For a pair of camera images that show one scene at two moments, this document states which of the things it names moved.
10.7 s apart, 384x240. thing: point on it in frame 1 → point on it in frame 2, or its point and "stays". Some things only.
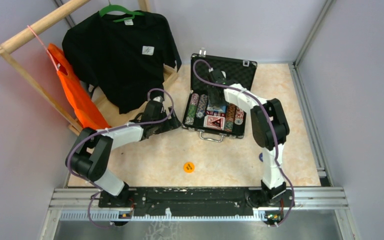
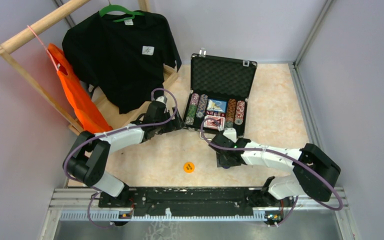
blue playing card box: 221,108 stays
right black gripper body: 216,93 → 223,160
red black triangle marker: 217,122 stays
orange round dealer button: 189,167 stays
